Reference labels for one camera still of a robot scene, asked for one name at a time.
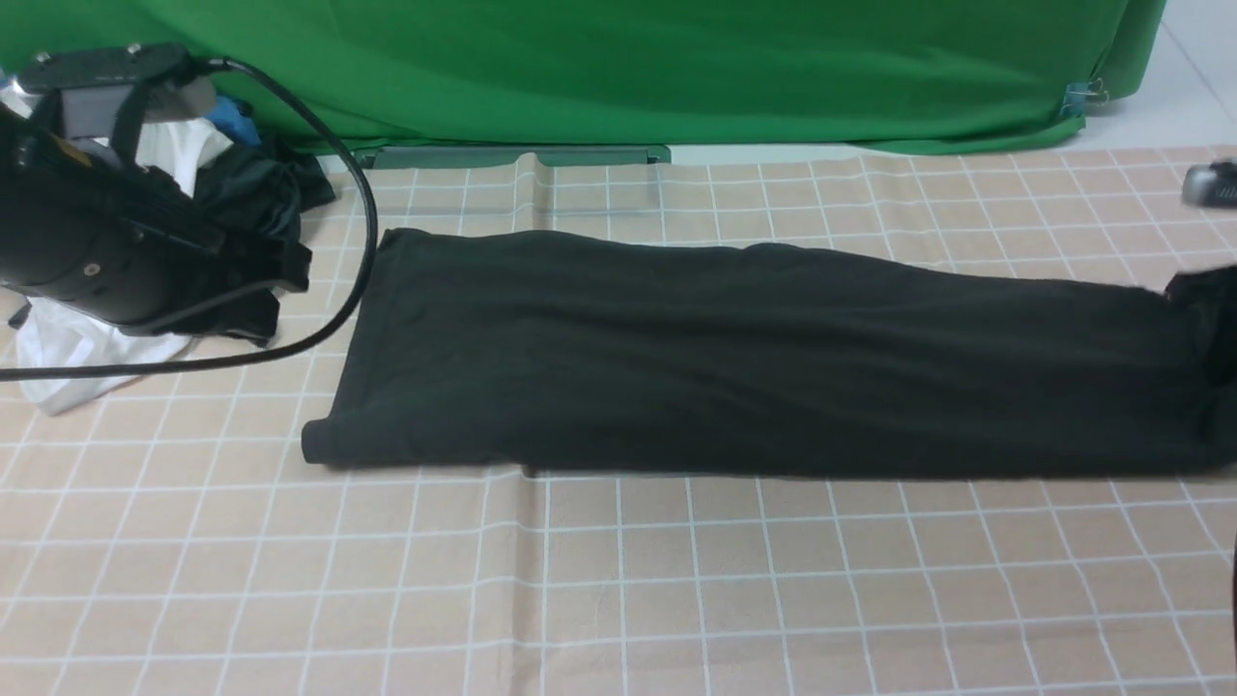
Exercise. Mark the dark gray long-sleeve top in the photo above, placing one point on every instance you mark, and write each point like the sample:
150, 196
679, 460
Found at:
567, 354

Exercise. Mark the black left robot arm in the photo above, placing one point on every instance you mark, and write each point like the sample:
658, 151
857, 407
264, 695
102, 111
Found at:
127, 247

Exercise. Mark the green metal base bar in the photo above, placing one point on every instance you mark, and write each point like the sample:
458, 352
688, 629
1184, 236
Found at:
462, 157

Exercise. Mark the dark crumpled garment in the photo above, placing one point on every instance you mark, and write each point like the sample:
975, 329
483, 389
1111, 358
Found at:
257, 196

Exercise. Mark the green backdrop cloth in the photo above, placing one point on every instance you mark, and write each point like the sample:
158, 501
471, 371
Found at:
908, 77

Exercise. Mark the blue crumpled garment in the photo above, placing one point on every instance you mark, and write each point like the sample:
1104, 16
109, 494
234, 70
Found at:
234, 118

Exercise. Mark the beige checkered tablecloth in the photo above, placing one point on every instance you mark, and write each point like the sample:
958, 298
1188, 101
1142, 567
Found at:
169, 539

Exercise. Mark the metal binder clip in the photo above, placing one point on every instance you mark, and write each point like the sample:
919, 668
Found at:
1079, 95

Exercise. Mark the white crumpled garment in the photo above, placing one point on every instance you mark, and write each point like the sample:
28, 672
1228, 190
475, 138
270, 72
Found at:
53, 335

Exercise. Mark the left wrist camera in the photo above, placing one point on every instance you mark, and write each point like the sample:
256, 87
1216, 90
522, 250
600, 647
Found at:
112, 92

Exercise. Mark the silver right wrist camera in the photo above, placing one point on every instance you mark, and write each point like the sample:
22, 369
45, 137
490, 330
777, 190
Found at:
1211, 186

